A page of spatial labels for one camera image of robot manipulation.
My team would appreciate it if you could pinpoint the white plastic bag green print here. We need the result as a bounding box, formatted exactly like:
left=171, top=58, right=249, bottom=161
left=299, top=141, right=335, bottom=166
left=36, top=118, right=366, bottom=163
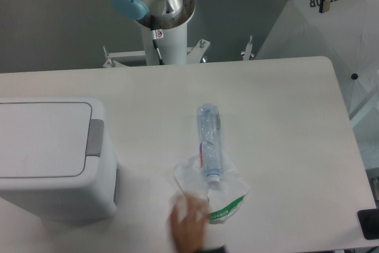
left=174, top=153, right=250, bottom=224

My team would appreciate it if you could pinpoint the grey trash can push button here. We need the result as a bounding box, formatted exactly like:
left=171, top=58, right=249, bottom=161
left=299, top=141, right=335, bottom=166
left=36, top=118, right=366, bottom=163
left=85, top=119, right=104, bottom=157

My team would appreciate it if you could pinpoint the white plastic trash can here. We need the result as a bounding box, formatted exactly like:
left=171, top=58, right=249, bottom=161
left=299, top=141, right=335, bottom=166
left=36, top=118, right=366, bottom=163
left=1, top=97, right=119, bottom=222

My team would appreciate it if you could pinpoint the person's bare hand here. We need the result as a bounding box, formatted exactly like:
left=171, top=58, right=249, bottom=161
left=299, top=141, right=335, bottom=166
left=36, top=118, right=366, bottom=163
left=169, top=194, right=208, bottom=252

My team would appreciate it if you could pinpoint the white umbrella with lettering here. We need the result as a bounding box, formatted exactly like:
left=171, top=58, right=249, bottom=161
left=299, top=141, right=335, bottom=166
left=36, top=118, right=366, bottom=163
left=257, top=0, right=378, bottom=113

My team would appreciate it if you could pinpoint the clear crushed plastic bottle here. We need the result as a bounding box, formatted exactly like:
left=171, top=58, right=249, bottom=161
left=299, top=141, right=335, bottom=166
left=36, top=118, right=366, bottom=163
left=197, top=103, right=223, bottom=184

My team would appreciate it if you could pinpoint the black device at table edge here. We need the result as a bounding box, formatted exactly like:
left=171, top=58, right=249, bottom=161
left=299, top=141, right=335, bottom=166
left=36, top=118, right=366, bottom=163
left=357, top=209, right=379, bottom=240

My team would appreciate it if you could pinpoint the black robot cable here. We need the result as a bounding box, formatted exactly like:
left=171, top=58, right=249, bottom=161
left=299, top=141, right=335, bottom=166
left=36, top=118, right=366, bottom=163
left=149, top=15, right=165, bottom=66

